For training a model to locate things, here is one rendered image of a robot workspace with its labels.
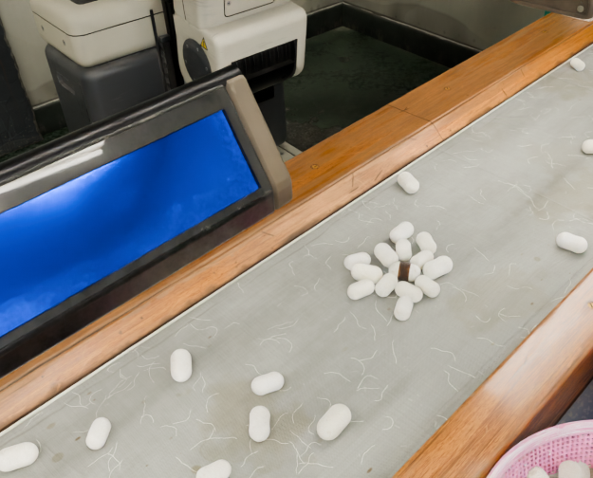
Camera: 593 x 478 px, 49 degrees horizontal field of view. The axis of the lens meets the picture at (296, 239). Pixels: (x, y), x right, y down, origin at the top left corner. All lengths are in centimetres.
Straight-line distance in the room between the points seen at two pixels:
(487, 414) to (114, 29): 113
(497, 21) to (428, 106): 182
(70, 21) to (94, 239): 117
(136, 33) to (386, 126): 70
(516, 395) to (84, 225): 44
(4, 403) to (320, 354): 31
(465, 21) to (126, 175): 270
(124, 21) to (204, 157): 116
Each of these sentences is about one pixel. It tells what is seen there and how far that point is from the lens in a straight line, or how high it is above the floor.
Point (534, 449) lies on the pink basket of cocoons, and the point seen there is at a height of 76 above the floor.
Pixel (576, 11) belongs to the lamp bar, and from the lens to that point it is 63.
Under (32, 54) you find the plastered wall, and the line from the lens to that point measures 270.
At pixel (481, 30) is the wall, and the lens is 292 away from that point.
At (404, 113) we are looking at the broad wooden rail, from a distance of 104.
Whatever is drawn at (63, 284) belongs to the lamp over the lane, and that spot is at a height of 107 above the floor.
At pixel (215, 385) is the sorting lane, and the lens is 66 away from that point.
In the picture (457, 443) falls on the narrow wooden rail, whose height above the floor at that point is 77.
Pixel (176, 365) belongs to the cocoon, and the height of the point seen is 76.
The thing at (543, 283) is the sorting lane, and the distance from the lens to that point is 79.
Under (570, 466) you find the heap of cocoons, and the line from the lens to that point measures 63.
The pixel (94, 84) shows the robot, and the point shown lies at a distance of 149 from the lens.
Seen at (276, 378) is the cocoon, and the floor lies 76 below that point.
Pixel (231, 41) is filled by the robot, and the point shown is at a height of 79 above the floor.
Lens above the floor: 125
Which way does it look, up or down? 39 degrees down
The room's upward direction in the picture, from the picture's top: 3 degrees counter-clockwise
